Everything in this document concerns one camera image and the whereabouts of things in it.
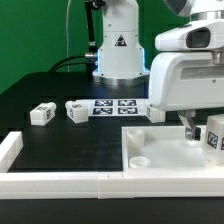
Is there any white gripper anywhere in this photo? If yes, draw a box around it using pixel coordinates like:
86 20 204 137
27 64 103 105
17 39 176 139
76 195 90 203
148 52 224 140

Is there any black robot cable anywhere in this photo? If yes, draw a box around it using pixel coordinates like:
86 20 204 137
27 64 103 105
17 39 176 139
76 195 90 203
48 0 101 73

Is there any white square tabletop tray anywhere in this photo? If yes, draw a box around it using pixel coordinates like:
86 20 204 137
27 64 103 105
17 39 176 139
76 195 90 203
122 126 224 173

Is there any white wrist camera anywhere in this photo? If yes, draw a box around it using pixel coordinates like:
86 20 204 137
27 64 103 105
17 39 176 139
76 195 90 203
155 20 224 51

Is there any grey thin cable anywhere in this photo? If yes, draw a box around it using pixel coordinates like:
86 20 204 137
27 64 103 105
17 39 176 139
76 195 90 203
65 0 73 73

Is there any white U-shaped fence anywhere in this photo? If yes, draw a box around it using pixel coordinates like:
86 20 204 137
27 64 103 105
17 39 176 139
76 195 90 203
0 131 224 199

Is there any fiducial marker sheet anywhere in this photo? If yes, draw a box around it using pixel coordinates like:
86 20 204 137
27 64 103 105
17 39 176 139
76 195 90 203
78 99 147 117

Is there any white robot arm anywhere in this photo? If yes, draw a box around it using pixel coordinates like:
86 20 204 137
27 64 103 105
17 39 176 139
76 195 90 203
85 0 224 140

